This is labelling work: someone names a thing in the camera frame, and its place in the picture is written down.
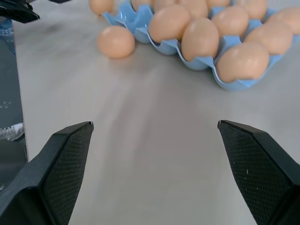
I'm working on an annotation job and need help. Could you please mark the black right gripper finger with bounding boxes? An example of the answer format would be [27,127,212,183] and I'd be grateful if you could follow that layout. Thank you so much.
[0,0,41,23]
[217,120,300,225]
[0,121,95,225]

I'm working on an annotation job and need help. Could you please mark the brown egg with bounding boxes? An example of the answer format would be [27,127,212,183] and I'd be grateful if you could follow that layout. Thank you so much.
[206,0,231,8]
[181,17,220,62]
[148,4,191,43]
[232,0,268,21]
[265,6,300,36]
[216,42,270,83]
[211,6,249,38]
[178,0,209,20]
[89,0,115,16]
[97,25,136,60]
[243,22,293,56]
[153,0,180,12]

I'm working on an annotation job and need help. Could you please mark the blue plastic egg tray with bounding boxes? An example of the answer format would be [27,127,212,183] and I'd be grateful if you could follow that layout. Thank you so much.
[101,0,286,91]

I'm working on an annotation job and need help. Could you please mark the white sneaker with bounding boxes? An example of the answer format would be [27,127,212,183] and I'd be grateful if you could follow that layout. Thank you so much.
[0,122,25,142]

